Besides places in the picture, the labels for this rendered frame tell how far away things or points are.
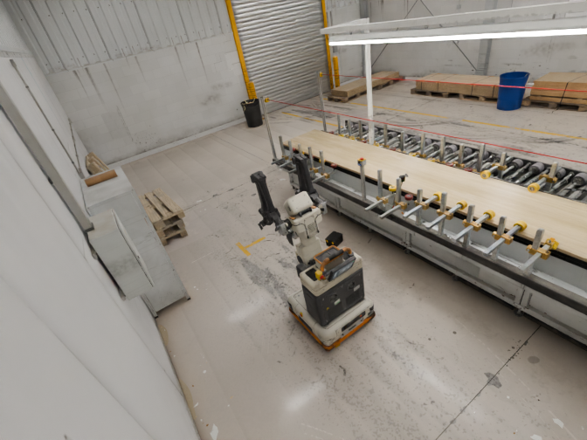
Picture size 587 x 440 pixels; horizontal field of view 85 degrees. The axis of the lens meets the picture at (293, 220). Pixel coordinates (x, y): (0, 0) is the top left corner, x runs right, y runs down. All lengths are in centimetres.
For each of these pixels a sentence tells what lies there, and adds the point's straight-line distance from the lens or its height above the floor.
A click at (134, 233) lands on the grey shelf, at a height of 111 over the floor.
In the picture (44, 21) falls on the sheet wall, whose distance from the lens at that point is 963.
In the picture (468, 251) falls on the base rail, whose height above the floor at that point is 69.
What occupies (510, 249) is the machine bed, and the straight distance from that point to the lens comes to 330.
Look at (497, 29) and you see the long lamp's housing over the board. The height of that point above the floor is 235.
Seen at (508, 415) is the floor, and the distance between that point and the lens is 315.
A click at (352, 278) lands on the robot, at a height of 64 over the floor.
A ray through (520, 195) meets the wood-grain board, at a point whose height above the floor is 90.
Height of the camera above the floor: 272
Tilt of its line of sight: 33 degrees down
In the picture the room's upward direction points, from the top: 12 degrees counter-clockwise
